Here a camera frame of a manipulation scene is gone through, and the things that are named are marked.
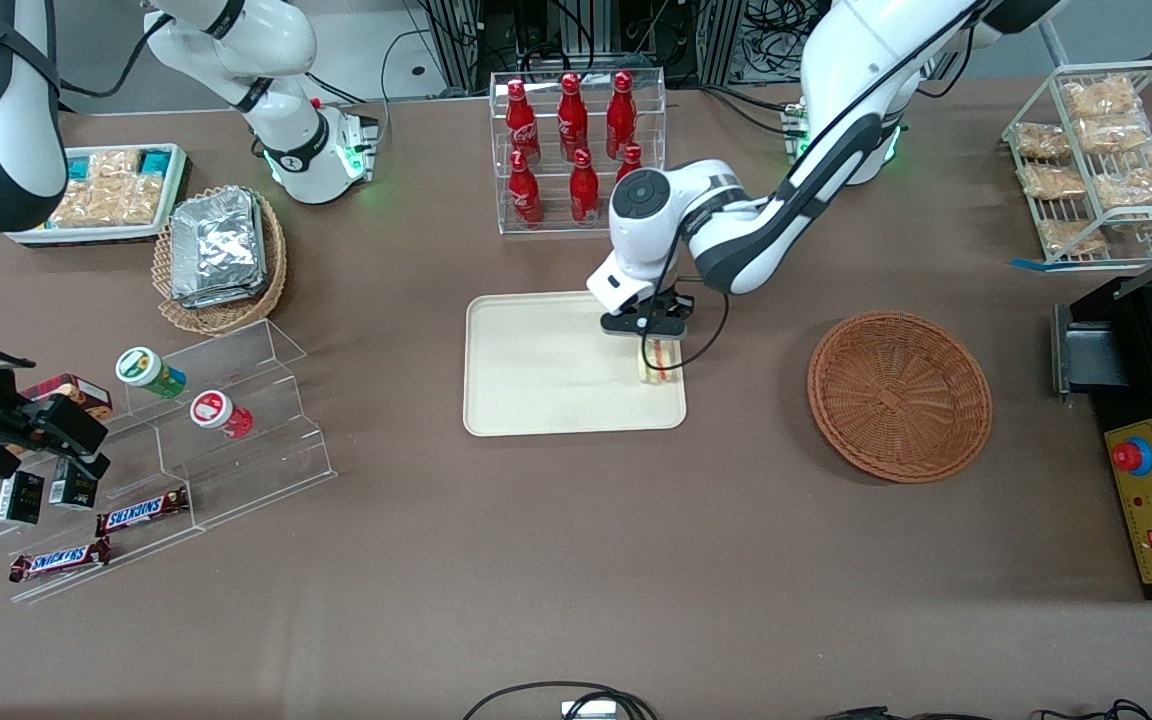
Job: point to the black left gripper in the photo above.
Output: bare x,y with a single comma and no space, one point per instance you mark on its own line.
677,303

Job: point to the sandwich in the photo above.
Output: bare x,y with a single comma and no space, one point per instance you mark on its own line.
659,368

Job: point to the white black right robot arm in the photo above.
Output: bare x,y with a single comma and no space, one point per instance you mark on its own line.
286,50

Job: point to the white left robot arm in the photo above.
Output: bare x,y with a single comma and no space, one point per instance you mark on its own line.
836,60

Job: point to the beige plastic tray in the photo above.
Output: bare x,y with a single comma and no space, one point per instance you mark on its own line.
546,370

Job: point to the white rectangular snack tray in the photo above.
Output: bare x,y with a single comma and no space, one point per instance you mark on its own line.
21,235

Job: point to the tan wicker basket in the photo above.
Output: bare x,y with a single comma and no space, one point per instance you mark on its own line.
236,315

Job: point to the brown wicker basket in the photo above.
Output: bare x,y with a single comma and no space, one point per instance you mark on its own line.
899,395

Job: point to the small black carton box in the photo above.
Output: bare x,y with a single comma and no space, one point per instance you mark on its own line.
18,497
73,485

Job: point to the brown carton box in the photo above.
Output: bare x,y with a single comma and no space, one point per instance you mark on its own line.
76,392

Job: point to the Snickers chocolate bar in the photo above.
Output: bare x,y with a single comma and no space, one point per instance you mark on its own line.
61,560
141,512

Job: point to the green capped snack canister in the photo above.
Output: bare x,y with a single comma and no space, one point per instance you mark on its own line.
148,370

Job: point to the clear acrylic bottle rack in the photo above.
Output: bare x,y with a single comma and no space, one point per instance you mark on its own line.
546,215

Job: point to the red cola bottle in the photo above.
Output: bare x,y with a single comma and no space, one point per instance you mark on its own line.
584,190
525,190
571,115
522,120
621,115
628,162

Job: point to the red capped snack canister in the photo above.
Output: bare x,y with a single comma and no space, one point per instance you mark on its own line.
219,412

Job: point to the clear acrylic step stand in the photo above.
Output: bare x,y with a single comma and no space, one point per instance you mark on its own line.
236,470

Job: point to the brown table mat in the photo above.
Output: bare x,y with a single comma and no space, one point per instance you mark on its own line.
536,570

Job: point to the pale snack bag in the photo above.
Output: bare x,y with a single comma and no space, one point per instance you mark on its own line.
101,205
114,165

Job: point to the silver foil container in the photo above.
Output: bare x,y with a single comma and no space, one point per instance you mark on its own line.
216,245

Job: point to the teal snack packet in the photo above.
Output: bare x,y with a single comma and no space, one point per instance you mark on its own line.
79,167
154,160

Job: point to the black equipment rack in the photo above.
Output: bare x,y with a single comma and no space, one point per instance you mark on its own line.
456,40

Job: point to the clear bag of snacks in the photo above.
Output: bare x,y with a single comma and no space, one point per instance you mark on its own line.
1101,97
1041,140
1116,133
1071,237
1136,187
1051,181

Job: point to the red emergency stop button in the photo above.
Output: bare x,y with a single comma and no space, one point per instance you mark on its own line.
1132,456

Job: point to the black machine yellow panel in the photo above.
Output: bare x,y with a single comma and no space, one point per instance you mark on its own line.
1151,400

